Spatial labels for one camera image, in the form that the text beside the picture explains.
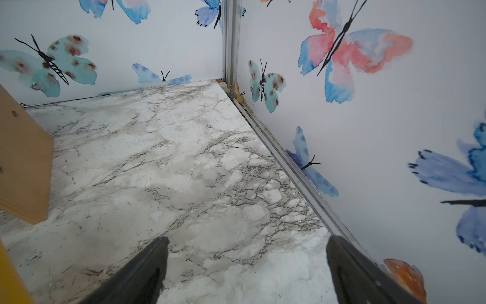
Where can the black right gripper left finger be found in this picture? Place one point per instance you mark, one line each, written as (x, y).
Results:
(140, 280)

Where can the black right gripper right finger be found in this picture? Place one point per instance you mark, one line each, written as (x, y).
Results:
(356, 279)

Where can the yellow watering can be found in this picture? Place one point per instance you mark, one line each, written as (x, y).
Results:
(13, 289)

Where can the wooden desktop shelf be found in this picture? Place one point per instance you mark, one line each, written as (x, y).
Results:
(26, 163)

